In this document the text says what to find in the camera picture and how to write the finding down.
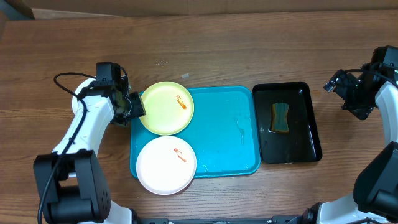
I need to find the yellow plate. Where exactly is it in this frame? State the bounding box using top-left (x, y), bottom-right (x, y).
top-left (140, 82), bottom-right (195, 136)

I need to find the green yellow sponge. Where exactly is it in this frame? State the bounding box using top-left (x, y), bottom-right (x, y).
top-left (271, 103), bottom-right (289, 134)

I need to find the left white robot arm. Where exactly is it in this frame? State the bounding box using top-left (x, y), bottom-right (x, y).
top-left (33, 92), bottom-right (145, 223)

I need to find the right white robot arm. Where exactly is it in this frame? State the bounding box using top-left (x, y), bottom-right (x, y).
top-left (291, 66), bottom-right (397, 224)

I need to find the black water tray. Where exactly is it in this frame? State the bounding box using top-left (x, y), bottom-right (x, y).
top-left (252, 82), bottom-right (323, 164)

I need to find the teal plastic tray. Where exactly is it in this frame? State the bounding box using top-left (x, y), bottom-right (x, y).
top-left (129, 85), bottom-right (261, 179)

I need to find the white plate with stain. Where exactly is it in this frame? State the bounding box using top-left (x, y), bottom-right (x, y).
top-left (136, 136), bottom-right (197, 195)

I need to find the brown cardboard panel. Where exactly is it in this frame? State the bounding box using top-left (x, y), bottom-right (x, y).
top-left (7, 0), bottom-right (397, 17)

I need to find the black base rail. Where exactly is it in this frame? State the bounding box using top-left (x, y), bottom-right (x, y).
top-left (133, 215), bottom-right (302, 224)

